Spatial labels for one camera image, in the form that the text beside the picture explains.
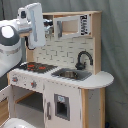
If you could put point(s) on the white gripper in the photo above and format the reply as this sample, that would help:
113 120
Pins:
30 21

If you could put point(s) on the white microwave door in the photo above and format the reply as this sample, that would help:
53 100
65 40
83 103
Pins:
72 26

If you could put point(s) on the white oven door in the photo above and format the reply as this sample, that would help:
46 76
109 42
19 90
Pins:
6 104

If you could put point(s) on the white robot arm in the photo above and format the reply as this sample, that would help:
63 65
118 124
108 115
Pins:
10 56

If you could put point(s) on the wooden toy kitchen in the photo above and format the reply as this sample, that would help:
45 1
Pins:
28 102

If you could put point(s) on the grey range hood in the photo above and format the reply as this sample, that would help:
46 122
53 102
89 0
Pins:
48 26

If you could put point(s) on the black toy stovetop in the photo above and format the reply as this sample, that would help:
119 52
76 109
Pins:
37 67

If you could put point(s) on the left red stove knob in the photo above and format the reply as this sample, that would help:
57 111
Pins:
14 79

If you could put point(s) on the red stove knob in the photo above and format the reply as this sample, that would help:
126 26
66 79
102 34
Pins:
33 84
14 79

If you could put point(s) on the grey toy sink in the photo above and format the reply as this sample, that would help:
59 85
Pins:
72 74

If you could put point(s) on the right red stove knob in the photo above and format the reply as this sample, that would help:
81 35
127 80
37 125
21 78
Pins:
33 84

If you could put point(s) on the black toy faucet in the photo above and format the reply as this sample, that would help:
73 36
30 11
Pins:
80 65

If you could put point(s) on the white fridge cabinet door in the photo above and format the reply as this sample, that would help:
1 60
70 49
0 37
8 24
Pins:
62 106

